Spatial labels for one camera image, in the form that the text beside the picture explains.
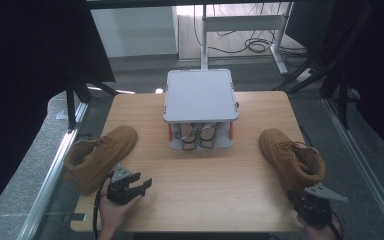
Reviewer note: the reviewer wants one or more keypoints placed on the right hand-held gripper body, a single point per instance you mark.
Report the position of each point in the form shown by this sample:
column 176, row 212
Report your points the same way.
column 313, row 210

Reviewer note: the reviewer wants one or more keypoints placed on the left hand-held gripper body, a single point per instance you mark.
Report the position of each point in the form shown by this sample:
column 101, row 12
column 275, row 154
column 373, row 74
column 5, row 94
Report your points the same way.
column 118, row 190

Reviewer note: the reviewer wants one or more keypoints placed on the tan suede lace-up boot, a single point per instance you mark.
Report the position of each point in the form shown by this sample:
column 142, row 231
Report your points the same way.
column 96, row 160
column 290, row 160

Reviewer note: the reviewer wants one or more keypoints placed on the grey two-tier shoe rack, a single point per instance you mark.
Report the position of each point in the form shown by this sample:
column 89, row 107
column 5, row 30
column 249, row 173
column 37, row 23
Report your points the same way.
column 200, row 96

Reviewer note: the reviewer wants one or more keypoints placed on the person's right hand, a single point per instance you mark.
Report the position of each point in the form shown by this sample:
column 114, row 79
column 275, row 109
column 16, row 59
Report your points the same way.
column 320, row 233

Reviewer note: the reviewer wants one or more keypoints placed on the person's left hand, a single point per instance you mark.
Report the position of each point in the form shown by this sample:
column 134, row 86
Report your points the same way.
column 113, row 216

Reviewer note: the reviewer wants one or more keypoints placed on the black metal stand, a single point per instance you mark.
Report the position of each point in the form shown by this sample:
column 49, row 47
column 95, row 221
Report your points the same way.
column 343, row 93
column 70, row 106

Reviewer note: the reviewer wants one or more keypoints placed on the white power strip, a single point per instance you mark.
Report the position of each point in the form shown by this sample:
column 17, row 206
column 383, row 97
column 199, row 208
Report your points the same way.
column 304, row 75

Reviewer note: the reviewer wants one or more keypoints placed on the white cabinet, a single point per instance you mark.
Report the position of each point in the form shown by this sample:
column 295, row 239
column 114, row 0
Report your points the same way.
column 133, row 31

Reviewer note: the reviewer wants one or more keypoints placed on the black curtain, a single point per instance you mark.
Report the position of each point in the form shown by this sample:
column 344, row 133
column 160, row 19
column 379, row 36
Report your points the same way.
column 373, row 66
column 30, row 66

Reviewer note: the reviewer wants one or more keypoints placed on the aluminium rail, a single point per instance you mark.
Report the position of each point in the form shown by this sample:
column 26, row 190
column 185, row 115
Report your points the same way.
column 363, row 166
column 48, row 186

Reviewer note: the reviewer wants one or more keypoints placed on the white metal desk frame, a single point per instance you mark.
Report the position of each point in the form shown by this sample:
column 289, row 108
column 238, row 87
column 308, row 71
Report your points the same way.
column 243, row 23

